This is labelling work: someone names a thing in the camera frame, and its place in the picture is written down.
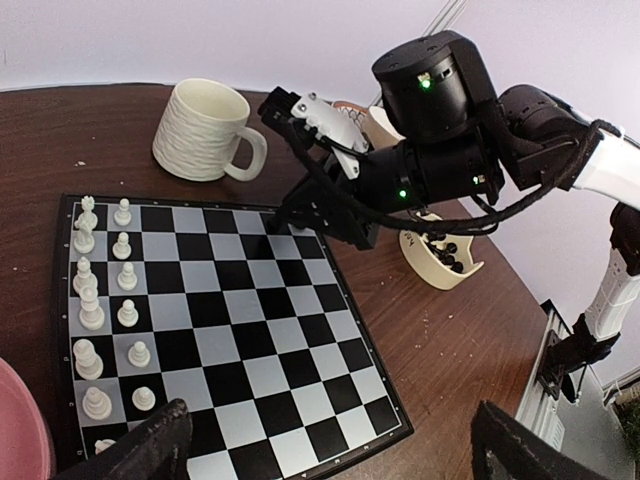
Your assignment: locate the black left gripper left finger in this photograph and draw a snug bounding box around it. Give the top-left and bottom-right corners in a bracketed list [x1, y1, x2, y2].
[56, 399, 193, 479]

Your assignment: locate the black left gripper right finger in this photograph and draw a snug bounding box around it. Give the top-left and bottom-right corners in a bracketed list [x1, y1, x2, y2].
[471, 400, 606, 479]

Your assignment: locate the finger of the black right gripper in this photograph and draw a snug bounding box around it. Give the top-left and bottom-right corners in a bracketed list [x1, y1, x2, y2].
[266, 177, 329, 234]

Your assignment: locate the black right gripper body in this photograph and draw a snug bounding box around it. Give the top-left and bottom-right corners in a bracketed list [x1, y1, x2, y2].
[299, 174, 380, 250]

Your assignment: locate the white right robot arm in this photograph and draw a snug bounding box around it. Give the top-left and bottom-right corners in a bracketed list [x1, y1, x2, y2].
[258, 30, 639, 401]

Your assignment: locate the white chess pawn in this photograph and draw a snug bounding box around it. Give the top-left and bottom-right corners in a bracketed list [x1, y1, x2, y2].
[132, 386, 156, 411]
[127, 340, 151, 368]
[117, 262, 138, 291]
[117, 299, 139, 328]
[114, 198, 132, 226]
[112, 232, 132, 260]

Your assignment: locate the white chess knight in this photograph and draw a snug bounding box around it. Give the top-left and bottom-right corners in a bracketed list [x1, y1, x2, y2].
[73, 218, 95, 254]
[94, 439, 116, 455]

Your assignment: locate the white chess bishop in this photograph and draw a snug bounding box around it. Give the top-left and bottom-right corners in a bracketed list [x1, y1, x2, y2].
[72, 256, 98, 294]
[82, 387, 112, 421]

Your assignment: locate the cream bowl of black pieces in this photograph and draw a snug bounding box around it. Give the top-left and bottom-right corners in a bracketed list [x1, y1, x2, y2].
[399, 230, 485, 291]

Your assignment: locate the white chess king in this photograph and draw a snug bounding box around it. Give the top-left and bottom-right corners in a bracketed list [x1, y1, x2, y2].
[72, 339, 104, 380]

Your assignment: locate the white chess queen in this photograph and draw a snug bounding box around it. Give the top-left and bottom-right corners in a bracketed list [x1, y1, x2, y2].
[79, 286, 105, 331]

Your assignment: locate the white chess rook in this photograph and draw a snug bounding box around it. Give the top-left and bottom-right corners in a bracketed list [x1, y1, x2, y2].
[78, 195, 98, 230]

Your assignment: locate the white ceramic cup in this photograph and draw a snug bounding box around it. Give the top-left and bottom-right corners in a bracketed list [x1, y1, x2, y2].
[362, 106, 405, 150]

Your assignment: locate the floral patterned saucer plate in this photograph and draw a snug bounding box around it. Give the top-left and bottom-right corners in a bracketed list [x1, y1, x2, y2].
[329, 101, 370, 152]

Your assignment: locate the black and white chessboard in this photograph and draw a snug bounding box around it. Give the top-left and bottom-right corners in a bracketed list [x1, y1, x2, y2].
[51, 194, 413, 479]

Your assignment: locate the white ribbed ceramic mug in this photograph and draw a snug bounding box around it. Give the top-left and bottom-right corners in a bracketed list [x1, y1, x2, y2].
[152, 78, 268, 182]

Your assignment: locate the pink bowl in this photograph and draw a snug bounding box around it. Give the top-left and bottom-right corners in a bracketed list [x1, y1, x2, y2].
[1, 359, 56, 479]

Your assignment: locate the aluminium front rail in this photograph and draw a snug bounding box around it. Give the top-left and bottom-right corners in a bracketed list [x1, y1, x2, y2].
[514, 299, 640, 480]

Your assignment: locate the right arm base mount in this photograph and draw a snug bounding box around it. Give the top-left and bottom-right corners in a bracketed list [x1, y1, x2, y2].
[536, 314, 621, 404]

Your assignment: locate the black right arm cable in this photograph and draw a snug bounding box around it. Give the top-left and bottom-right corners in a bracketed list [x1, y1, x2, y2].
[287, 119, 626, 239]

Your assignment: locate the aluminium frame post right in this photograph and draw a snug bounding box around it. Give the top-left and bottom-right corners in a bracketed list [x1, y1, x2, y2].
[423, 0, 469, 36]

